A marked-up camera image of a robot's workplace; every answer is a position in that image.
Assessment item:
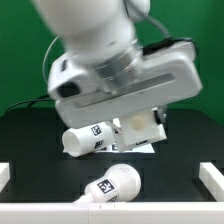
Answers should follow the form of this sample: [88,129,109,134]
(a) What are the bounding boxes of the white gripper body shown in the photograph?
[48,40,202,128]

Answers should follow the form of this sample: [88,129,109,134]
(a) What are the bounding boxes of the white lamp base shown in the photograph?
[112,109,167,152]

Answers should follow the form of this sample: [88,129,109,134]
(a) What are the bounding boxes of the white border block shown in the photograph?
[0,163,10,192]
[199,162,224,202]

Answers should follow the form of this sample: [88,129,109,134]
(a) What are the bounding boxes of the white left border block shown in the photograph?
[0,163,10,192]

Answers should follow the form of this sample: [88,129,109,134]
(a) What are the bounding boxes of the printed marker sheet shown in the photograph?
[63,144,154,157]

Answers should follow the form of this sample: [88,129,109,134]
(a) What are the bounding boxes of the white right border block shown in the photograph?
[199,162,224,202]

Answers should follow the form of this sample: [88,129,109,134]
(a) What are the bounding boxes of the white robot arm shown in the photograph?
[31,0,202,128]

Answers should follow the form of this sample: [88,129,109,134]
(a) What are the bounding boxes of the white lamp bulb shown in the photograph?
[76,164,141,203]

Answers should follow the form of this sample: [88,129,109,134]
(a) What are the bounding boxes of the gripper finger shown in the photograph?
[154,106,167,124]

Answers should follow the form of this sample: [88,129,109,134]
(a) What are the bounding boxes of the grey camera cable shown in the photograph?
[42,33,64,84]

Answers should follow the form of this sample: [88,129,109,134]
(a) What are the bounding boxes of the black power cables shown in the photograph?
[4,94,54,114]

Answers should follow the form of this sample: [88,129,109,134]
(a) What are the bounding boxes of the white lamp shade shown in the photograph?
[62,122,115,157]

